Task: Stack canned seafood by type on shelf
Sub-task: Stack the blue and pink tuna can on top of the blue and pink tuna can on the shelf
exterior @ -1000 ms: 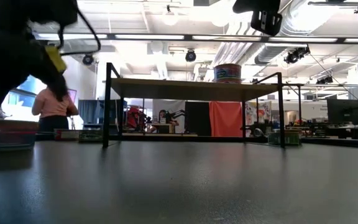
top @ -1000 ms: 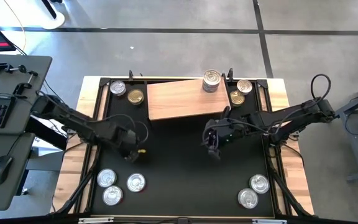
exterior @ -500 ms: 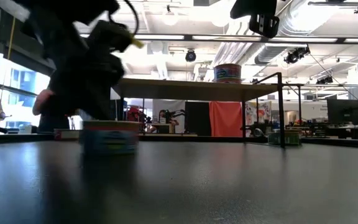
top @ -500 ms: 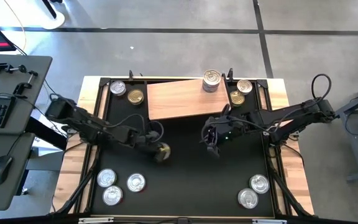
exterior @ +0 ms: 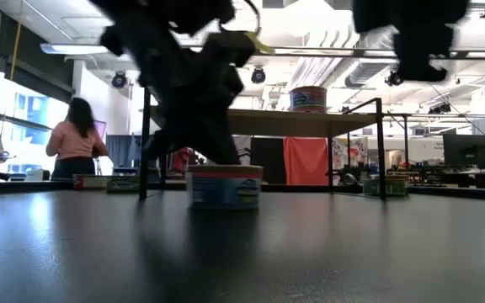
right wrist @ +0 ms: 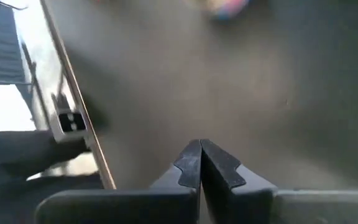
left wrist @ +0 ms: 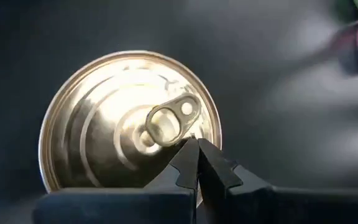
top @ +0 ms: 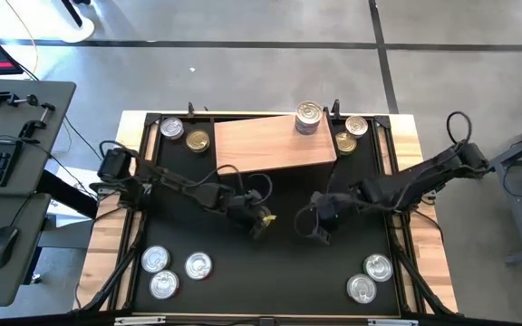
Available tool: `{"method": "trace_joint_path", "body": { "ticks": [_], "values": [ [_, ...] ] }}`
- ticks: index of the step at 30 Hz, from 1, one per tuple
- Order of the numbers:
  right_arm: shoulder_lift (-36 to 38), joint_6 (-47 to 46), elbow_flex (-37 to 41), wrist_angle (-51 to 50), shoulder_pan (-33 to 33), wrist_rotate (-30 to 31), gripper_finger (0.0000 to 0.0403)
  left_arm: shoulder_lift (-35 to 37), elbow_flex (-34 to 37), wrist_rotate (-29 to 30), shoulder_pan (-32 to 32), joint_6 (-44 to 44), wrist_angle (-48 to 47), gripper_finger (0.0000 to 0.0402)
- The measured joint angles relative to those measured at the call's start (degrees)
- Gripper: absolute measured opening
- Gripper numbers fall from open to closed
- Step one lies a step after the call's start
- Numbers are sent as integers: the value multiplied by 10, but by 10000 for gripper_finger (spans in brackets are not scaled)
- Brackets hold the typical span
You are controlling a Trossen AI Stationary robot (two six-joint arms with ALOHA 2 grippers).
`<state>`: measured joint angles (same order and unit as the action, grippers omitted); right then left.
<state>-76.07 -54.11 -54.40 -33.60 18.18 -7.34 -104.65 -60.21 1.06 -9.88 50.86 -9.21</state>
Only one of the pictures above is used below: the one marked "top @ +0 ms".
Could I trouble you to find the black stand pole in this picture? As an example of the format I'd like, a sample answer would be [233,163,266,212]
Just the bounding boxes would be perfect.
[60,0,84,28]

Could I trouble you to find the silver metal bracket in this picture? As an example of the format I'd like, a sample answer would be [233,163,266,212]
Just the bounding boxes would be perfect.
[367,318,420,326]
[113,315,167,326]

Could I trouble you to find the white round stand base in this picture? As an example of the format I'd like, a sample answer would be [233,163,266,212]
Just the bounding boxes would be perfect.
[28,0,96,45]

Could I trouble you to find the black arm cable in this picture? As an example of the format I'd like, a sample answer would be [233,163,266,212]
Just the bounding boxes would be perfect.
[183,163,275,207]
[445,110,473,146]

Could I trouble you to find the green label can silver lid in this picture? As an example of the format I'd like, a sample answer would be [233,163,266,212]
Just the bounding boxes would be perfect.
[140,244,171,274]
[362,253,395,283]

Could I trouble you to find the black table mat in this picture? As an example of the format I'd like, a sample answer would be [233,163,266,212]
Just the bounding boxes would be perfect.
[132,113,402,317]

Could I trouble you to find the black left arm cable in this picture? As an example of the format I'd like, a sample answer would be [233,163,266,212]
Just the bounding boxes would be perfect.
[183,163,275,207]

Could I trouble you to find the black desk support beam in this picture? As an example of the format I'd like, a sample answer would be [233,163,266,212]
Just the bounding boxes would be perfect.
[36,169,100,222]

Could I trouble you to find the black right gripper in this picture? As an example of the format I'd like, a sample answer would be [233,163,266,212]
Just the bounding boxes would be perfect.
[310,190,352,246]

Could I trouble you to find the wooden shelf black legs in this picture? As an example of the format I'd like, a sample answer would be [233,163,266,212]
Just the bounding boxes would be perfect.
[213,112,338,177]

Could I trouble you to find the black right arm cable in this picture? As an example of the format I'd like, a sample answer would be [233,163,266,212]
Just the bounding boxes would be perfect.
[445,110,473,146]

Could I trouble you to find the seafood can silver lid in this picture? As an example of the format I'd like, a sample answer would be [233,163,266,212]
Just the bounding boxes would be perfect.
[344,114,370,139]

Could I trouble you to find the red label seafood can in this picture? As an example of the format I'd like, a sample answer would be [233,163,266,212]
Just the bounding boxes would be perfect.
[184,251,214,281]
[149,269,181,301]
[345,273,379,304]
[159,116,185,140]

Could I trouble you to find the yellow cable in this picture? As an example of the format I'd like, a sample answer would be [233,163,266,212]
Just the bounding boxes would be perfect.
[5,0,40,76]

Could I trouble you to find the black computer mouse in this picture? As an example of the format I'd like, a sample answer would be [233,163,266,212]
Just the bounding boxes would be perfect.
[0,225,20,272]

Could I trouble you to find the green label can gold lid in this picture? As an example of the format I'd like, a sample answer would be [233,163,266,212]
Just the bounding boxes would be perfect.
[334,130,359,156]
[185,129,211,154]

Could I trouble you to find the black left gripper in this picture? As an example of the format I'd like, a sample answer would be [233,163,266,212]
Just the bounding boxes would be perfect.
[227,189,276,241]

